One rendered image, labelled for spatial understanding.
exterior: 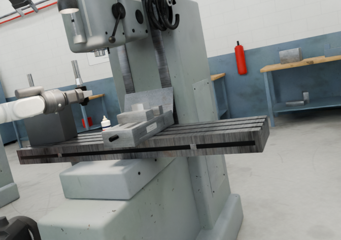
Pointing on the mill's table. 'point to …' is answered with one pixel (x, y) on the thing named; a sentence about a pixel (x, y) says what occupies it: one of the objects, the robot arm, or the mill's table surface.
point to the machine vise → (138, 129)
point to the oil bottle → (105, 124)
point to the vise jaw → (135, 116)
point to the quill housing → (94, 16)
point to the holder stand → (50, 127)
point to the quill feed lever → (117, 10)
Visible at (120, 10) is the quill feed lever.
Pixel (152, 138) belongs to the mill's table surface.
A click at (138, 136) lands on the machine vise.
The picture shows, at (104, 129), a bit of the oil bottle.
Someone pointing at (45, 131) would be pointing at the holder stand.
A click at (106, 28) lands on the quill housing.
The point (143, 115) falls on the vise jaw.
